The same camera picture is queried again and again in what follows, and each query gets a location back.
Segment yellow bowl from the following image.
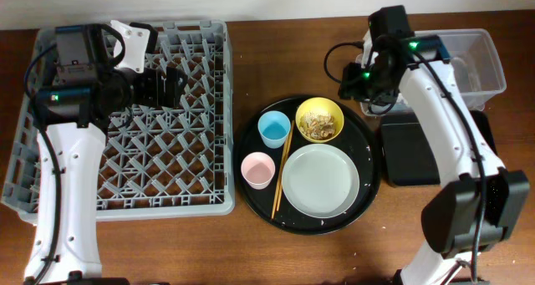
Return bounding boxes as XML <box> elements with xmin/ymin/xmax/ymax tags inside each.
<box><xmin>295</xmin><ymin>97</ymin><xmax>344</xmax><ymax>144</ymax></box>

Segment food scraps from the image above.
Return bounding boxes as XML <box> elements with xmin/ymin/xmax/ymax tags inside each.
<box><xmin>299</xmin><ymin>112</ymin><xmax>336</xmax><ymax>140</ymax></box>

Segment blue plastic cup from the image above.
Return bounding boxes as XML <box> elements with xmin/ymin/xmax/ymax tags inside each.
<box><xmin>257</xmin><ymin>110</ymin><xmax>291</xmax><ymax>149</ymax></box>

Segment pink plastic cup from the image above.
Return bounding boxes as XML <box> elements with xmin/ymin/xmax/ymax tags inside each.
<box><xmin>241</xmin><ymin>152</ymin><xmax>276</xmax><ymax>190</ymax></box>

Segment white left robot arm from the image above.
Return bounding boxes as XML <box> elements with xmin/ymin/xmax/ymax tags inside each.
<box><xmin>24</xmin><ymin>20</ymin><xmax>188</xmax><ymax>284</ymax></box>

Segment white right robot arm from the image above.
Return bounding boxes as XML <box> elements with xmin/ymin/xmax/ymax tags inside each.
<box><xmin>338</xmin><ymin>5</ymin><xmax>530</xmax><ymax>285</ymax></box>

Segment wooden chopstick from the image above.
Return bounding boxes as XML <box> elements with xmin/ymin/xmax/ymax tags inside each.
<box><xmin>273</xmin><ymin>125</ymin><xmax>293</xmax><ymax>213</ymax></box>
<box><xmin>271</xmin><ymin>120</ymin><xmax>296</xmax><ymax>220</ymax></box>

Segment black rectangular bin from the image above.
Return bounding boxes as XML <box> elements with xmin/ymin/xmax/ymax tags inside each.
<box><xmin>379</xmin><ymin>111</ymin><xmax>502</xmax><ymax>187</ymax></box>

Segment grey round plate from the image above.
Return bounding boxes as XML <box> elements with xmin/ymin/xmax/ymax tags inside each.
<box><xmin>282</xmin><ymin>144</ymin><xmax>360</xmax><ymax>219</ymax></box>

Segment clear plastic bin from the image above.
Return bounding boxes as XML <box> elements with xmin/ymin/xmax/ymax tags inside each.
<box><xmin>354</xmin><ymin>28</ymin><xmax>507</xmax><ymax>118</ymax></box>

